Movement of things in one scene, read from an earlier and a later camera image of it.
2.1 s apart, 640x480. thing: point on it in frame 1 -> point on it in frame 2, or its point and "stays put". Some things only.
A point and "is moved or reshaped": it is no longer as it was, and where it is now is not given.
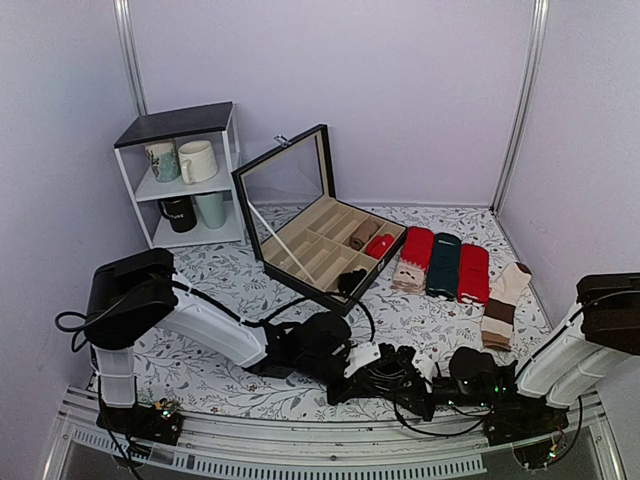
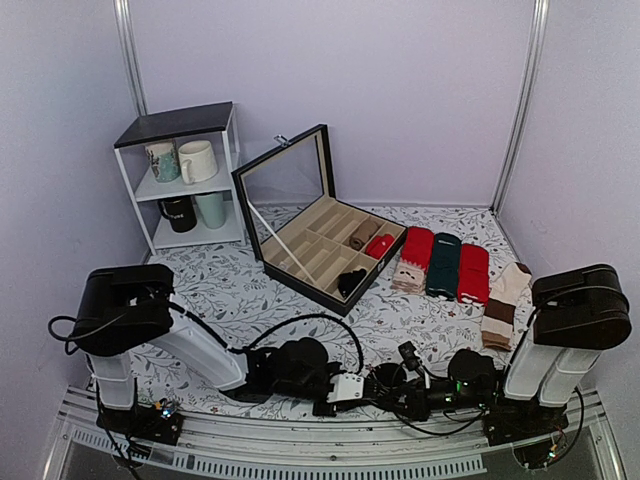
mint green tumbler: (212, 208) stays put
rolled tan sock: (363, 234) stays put
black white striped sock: (389, 376) is moved or reshaped
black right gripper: (420, 405) stays put
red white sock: (474, 275) stays put
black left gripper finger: (353, 388) -> (331, 409)
